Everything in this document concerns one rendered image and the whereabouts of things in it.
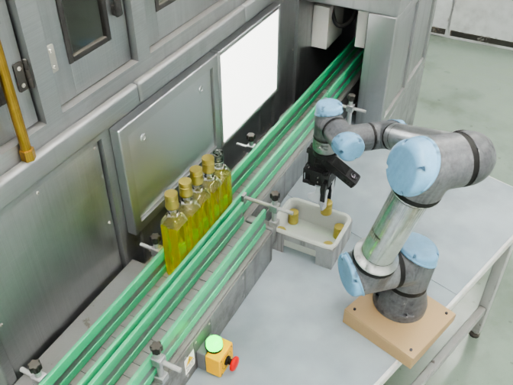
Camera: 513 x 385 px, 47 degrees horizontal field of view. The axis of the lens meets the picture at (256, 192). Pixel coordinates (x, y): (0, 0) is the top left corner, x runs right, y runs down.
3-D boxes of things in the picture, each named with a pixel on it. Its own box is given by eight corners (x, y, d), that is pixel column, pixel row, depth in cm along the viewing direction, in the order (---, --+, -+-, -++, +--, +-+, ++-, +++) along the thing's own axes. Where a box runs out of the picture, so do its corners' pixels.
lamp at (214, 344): (211, 337, 155) (211, 329, 154) (226, 343, 154) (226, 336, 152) (202, 350, 152) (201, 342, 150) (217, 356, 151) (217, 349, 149)
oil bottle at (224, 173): (217, 214, 185) (214, 157, 172) (233, 219, 183) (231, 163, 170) (208, 224, 181) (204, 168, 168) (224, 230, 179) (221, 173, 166)
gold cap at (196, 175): (195, 176, 161) (193, 163, 158) (205, 179, 160) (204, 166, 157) (188, 183, 158) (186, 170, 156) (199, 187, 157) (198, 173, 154)
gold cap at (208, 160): (206, 165, 165) (205, 152, 162) (217, 168, 164) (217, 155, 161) (199, 172, 162) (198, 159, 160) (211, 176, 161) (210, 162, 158)
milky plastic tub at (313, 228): (289, 215, 204) (290, 195, 198) (351, 235, 196) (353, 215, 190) (266, 246, 192) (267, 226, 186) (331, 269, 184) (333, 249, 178)
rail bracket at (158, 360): (162, 371, 141) (156, 336, 133) (188, 383, 139) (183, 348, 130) (152, 384, 139) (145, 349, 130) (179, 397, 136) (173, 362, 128)
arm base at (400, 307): (436, 305, 169) (446, 281, 163) (405, 332, 160) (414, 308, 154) (393, 274, 177) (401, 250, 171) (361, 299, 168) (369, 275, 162)
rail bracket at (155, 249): (148, 259, 170) (142, 224, 162) (168, 267, 168) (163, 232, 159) (140, 268, 167) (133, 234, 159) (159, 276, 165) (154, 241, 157)
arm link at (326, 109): (323, 114, 157) (310, 98, 164) (320, 147, 164) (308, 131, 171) (350, 108, 159) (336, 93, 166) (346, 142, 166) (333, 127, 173)
